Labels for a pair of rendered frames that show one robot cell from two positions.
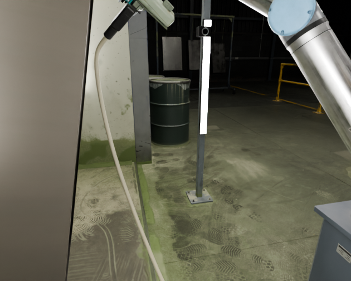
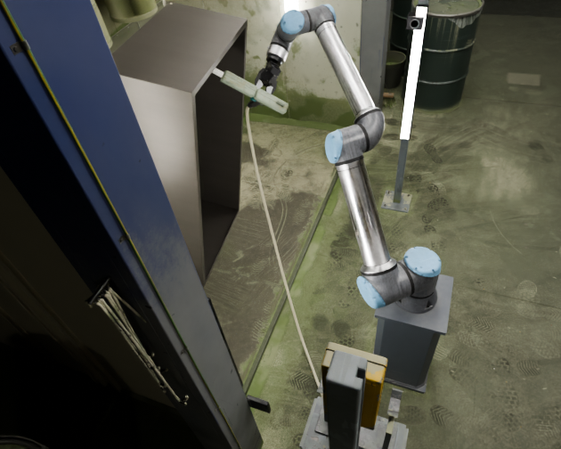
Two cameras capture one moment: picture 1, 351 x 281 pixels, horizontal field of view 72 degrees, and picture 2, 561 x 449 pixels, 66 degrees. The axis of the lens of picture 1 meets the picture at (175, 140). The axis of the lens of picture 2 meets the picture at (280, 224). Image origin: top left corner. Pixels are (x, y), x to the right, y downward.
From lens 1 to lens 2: 1.57 m
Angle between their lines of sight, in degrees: 42
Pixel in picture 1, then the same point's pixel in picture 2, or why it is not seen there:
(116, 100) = not seen: hidden behind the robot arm
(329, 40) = (347, 176)
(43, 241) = (192, 234)
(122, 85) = (348, 32)
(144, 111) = (373, 69)
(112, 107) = not seen: hidden behind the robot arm
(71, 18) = (191, 177)
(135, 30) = not seen: outside the picture
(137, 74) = (369, 19)
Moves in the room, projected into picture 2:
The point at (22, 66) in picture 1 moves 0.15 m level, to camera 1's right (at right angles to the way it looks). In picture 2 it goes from (180, 187) to (207, 199)
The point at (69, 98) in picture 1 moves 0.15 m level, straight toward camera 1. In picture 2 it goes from (194, 197) to (183, 223)
